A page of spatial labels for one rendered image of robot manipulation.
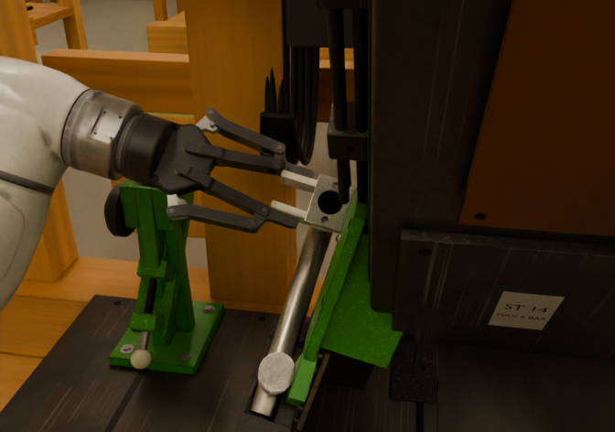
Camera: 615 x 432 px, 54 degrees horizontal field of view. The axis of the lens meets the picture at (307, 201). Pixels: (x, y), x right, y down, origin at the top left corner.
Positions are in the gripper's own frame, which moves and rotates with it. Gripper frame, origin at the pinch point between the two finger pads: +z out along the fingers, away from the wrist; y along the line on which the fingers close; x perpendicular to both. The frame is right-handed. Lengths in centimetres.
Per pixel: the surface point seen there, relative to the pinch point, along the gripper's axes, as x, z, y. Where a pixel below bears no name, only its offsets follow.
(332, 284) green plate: -9.3, 4.8, -9.2
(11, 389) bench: 29, -33, -32
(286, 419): 9.2, 5.4, -22.7
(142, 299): 24.7, -18.7, -14.8
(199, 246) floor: 223, -48, 23
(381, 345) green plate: -4.2, 11.3, -12.6
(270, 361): -0.3, 1.6, -17.3
